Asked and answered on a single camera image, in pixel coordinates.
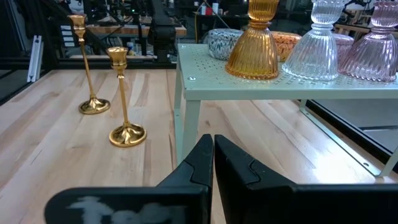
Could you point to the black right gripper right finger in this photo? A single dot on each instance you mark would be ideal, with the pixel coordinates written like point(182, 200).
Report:
point(280, 205)

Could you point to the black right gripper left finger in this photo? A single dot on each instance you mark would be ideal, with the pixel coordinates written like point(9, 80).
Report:
point(140, 205)

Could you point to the clear ribbed glass candle holder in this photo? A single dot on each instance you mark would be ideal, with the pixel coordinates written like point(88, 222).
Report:
point(314, 56)

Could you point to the amber ribbed glass candle holder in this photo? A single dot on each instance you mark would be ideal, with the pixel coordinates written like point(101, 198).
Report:
point(253, 53)

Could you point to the orange patterned candle tin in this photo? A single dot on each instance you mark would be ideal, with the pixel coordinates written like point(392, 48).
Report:
point(287, 45)

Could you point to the blue patterned candle tin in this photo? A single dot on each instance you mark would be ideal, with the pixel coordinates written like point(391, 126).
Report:
point(220, 43)

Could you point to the pink ribbed glass candle holder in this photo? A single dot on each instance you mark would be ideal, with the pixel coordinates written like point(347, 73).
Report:
point(373, 56)

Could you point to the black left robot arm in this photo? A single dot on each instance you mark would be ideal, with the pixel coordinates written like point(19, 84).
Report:
point(161, 35)

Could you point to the mint green perforated metal shelf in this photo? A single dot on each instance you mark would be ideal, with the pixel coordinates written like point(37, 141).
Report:
point(248, 87)

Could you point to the short gold candlestick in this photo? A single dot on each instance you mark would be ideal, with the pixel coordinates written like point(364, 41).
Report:
point(127, 135)

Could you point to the medium gold candlestick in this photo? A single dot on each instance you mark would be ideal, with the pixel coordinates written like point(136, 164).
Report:
point(93, 105)

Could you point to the wooden workbench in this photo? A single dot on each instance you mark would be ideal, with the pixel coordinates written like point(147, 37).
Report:
point(133, 30)

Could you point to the silver aluminium extrusion bar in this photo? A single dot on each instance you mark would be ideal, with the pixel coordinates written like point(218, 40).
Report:
point(34, 59)

